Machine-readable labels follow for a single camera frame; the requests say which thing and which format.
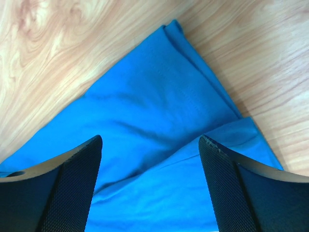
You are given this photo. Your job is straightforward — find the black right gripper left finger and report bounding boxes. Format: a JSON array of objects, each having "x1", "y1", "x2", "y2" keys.
[{"x1": 0, "y1": 135, "x2": 102, "y2": 232}]

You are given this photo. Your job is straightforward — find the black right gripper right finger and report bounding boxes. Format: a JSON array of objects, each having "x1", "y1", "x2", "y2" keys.
[{"x1": 199, "y1": 136, "x2": 309, "y2": 232}]

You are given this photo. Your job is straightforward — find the blue t shirt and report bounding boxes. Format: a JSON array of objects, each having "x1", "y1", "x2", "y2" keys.
[{"x1": 0, "y1": 21, "x2": 281, "y2": 232}]

